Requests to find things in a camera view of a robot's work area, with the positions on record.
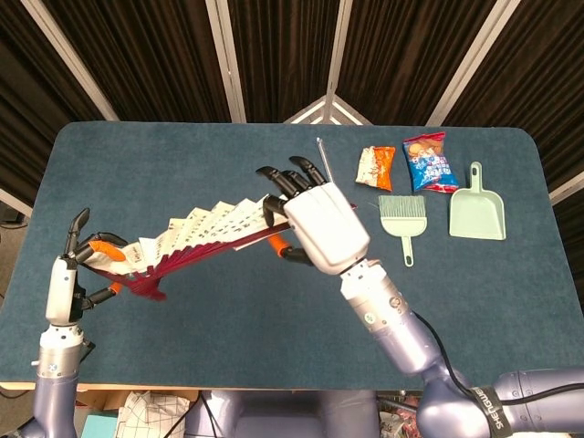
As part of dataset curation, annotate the red ribbed paper folding fan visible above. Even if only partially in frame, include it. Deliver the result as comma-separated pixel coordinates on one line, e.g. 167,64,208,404
84,193,360,302

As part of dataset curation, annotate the mint green hand brush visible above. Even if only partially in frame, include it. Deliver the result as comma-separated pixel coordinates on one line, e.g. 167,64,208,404
378,194,429,267

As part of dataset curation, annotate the black lettered strap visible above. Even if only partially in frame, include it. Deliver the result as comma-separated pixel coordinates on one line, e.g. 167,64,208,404
472,385,507,434

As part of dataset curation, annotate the mint green dustpan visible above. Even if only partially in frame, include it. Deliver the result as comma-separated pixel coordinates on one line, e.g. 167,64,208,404
448,161,507,242

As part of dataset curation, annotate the white checked cloth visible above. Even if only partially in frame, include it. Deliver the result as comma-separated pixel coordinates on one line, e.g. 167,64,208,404
116,391,193,438

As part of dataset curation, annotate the metal wire cart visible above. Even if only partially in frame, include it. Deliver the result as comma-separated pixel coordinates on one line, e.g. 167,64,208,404
376,391,428,438

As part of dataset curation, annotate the blue red snack packet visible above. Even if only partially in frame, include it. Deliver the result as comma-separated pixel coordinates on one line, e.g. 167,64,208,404
401,131,461,193

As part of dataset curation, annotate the blue felt table cover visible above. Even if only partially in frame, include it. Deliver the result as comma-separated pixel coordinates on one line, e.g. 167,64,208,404
0,120,584,393

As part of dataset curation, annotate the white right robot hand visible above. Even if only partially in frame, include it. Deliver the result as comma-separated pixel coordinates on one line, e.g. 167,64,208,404
255,155,370,276

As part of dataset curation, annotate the brown cardboard box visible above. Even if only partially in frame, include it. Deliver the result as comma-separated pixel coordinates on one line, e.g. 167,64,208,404
75,390,200,412

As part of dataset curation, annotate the teal box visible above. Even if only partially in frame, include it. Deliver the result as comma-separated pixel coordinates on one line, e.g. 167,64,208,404
80,412,120,438

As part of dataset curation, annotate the orange white snack packet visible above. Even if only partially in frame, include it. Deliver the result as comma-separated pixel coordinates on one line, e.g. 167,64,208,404
355,145,396,192

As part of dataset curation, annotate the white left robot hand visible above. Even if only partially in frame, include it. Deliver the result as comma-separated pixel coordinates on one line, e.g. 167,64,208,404
44,207,129,326

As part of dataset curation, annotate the white triangular frame foot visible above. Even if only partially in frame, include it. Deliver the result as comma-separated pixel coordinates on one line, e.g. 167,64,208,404
282,90,371,126

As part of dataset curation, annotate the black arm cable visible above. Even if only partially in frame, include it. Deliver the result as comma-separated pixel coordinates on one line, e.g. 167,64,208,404
412,312,584,407

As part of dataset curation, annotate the dark brown pleated curtain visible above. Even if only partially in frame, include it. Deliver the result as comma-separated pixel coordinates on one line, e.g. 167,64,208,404
0,0,584,220

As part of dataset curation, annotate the clear wrapped straw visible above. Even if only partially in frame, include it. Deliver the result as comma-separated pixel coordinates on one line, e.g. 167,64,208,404
316,136,335,183

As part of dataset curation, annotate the white partition frame post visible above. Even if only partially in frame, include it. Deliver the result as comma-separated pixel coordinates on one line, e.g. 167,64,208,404
326,0,355,97
549,171,584,205
20,0,120,122
204,0,247,123
426,0,521,127
0,186,33,218

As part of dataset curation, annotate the purple robot torso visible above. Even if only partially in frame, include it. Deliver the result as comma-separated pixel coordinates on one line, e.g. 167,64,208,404
184,390,380,438

